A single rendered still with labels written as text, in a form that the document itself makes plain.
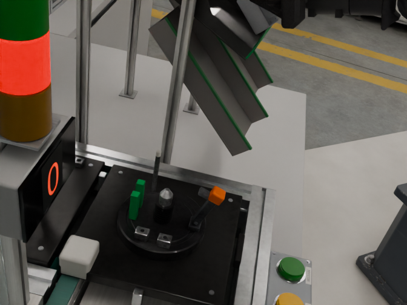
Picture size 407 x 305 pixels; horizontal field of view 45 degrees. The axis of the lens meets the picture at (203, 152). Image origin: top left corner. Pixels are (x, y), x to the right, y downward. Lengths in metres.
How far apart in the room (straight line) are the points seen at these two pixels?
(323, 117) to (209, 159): 2.05
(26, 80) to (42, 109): 0.04
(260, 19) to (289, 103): 0.61
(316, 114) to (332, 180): 1.97
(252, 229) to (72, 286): 0.30
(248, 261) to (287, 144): 0.50
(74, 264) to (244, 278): 0.25
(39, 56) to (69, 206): 0.43
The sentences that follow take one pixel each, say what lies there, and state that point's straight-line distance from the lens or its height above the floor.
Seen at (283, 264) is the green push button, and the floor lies 0.97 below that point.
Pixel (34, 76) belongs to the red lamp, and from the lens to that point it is 0.44.
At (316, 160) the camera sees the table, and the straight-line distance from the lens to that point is 1.22.
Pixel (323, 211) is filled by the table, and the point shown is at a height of 0.86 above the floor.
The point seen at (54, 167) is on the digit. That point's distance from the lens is 0.52.
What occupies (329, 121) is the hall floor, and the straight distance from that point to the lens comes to 3.10.
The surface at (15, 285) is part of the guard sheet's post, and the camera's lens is 0.66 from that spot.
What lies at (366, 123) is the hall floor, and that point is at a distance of 3.21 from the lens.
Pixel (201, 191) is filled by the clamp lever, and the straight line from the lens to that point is 0.72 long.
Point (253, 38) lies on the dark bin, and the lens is 0.89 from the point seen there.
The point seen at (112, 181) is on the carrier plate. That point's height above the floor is 0.97.
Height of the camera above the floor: 1.55
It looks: 37 degrees down
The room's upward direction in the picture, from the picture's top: 12 degrees clockwise
